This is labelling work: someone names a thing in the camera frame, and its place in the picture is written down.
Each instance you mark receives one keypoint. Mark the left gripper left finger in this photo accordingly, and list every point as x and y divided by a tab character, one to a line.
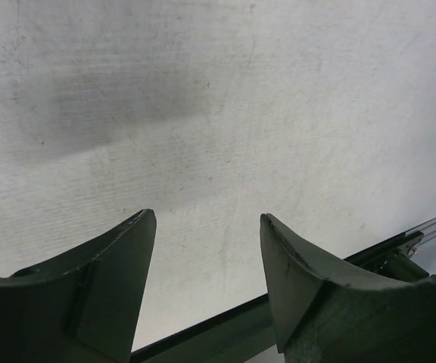
82	305

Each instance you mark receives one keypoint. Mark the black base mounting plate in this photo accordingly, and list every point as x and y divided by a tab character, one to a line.
245	331

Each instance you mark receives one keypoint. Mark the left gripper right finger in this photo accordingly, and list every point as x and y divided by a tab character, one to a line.
326	309

